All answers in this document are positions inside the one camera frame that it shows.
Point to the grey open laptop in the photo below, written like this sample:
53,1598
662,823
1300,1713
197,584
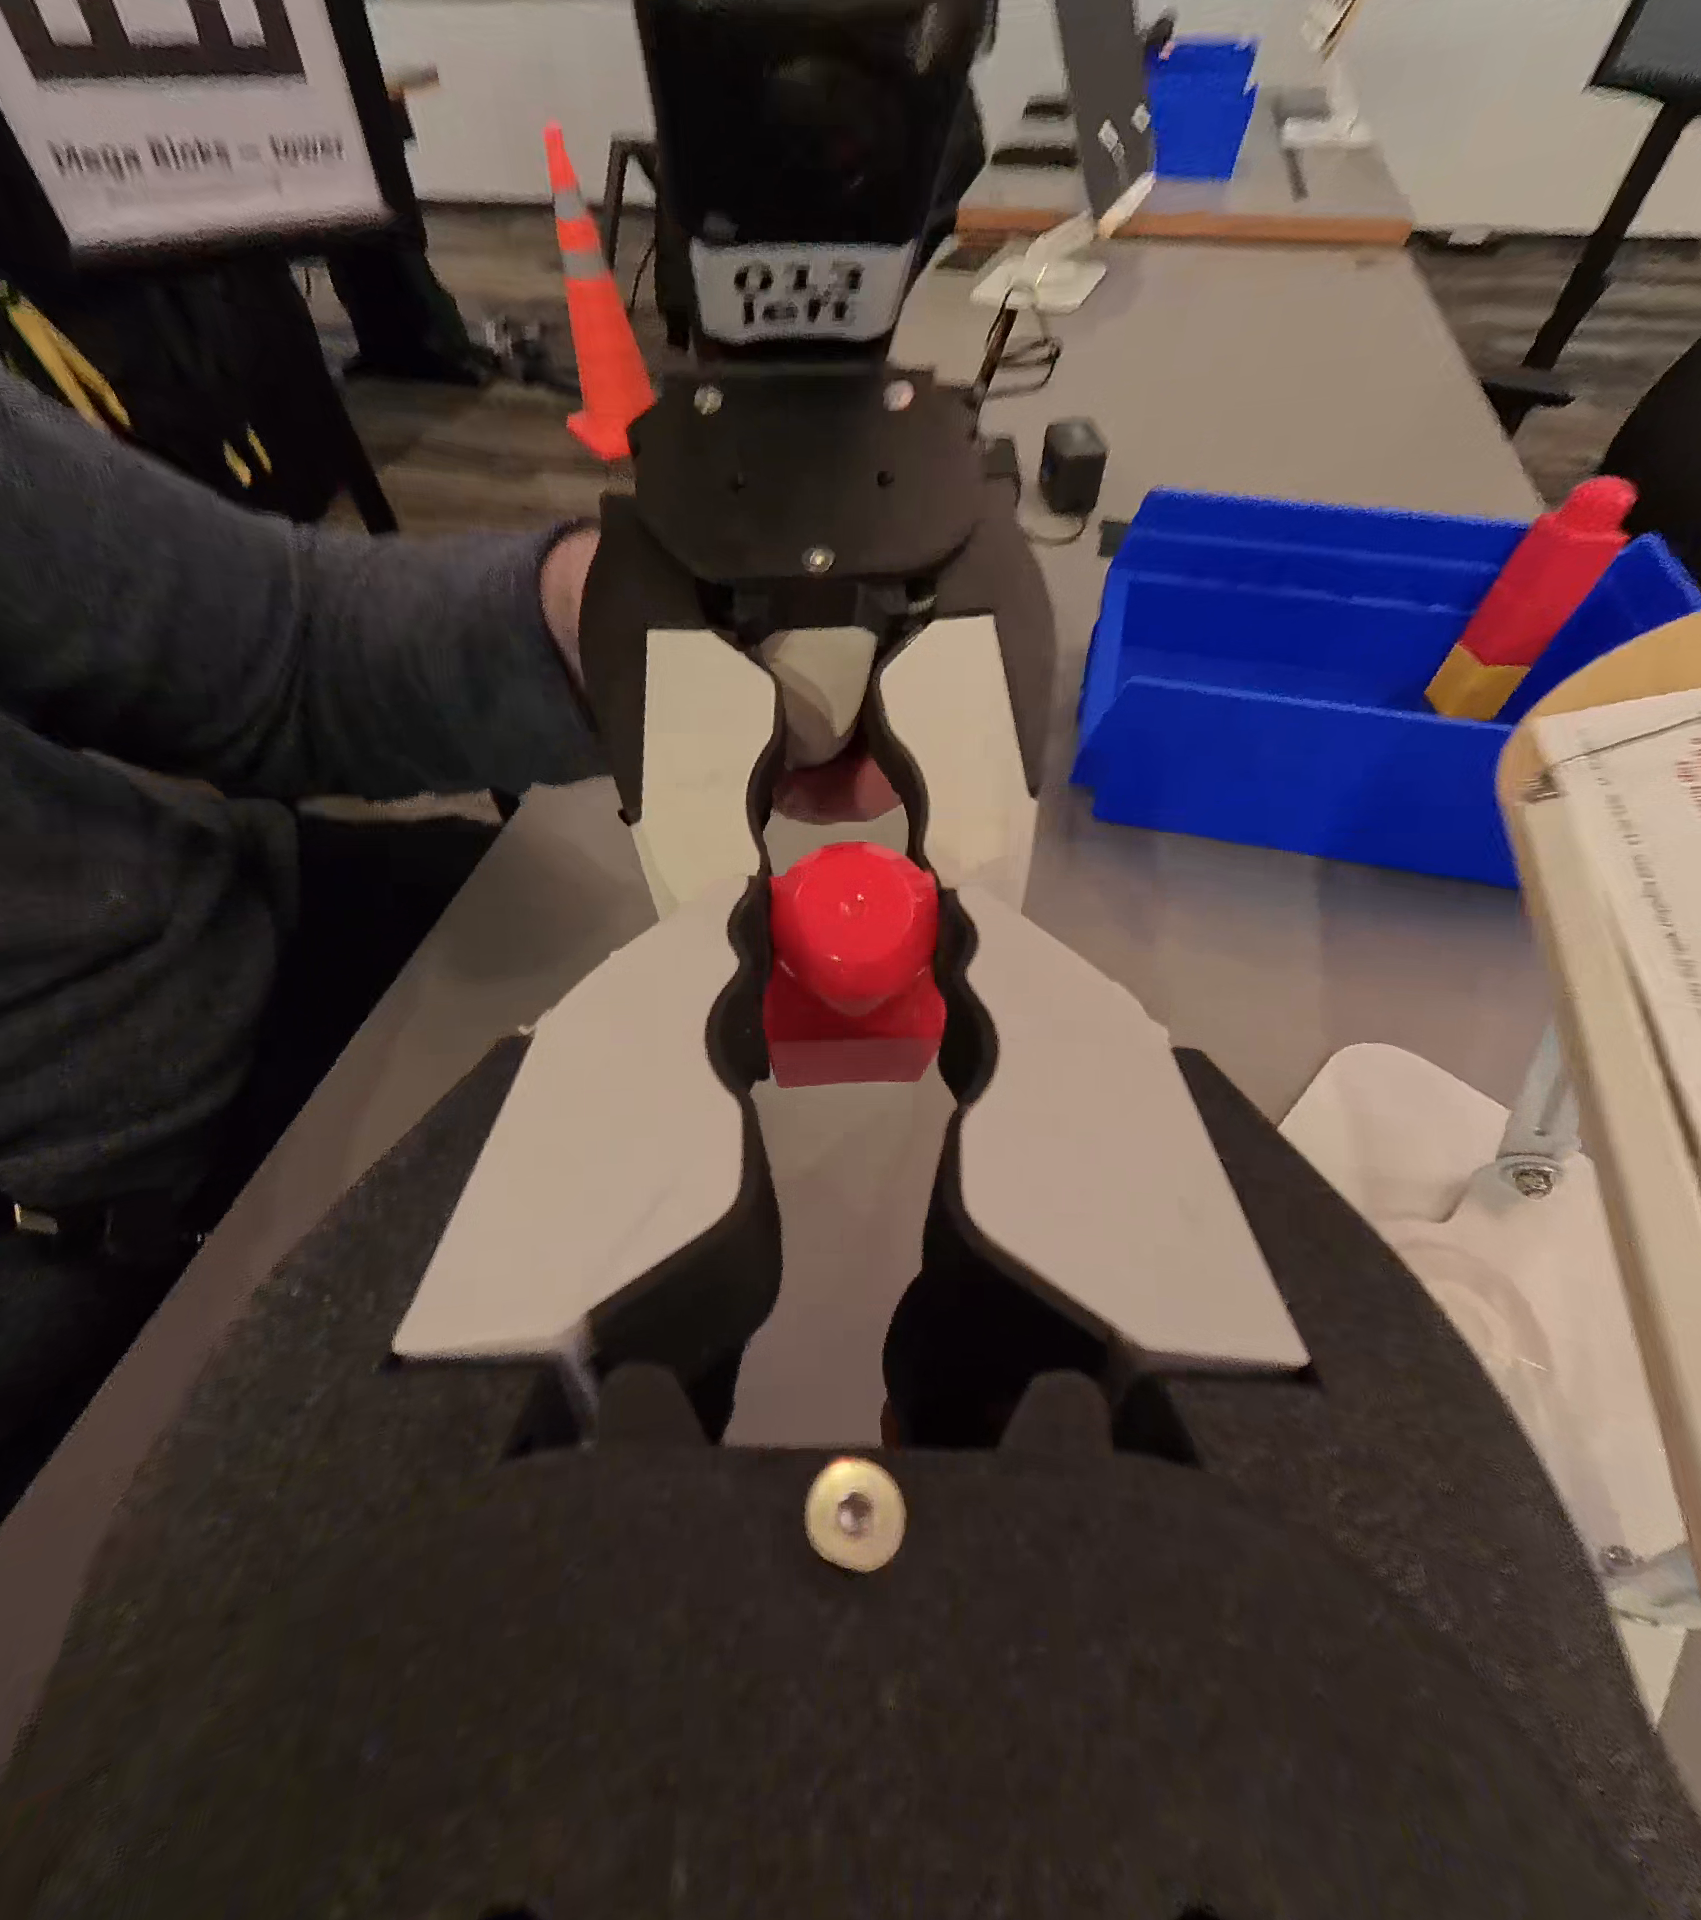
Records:
1100,107

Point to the blurred blue object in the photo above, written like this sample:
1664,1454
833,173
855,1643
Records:
1243,751

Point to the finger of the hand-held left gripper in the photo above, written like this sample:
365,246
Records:
701,781
985,751

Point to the grey desk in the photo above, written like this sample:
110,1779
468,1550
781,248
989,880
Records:
1243,359

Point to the yellow toy building block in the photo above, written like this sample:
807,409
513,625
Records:
1470,689

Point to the small monitor on stand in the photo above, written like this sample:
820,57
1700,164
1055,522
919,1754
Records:
1661,122

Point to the orange traffic cone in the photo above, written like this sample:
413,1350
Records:
605,330

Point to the wooden table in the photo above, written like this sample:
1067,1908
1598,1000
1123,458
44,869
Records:
1243,218

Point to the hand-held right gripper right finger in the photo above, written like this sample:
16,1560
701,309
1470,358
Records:
1127,1200

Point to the red toy building block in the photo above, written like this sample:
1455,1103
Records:
1578,534
851,961
1512,621

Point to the person's dark sweater torso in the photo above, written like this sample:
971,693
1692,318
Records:
40,1142

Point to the white document stand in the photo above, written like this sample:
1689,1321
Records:
1391,1154

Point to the blue plastic bin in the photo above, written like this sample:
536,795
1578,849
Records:
1203,107

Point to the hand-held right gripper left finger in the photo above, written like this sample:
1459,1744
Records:
581,1200

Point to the instruction board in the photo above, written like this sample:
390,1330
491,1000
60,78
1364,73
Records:
1692,1142

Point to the person's left hand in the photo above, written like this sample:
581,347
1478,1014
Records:
581,617

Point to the black and white tag sign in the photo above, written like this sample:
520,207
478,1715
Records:
161,122

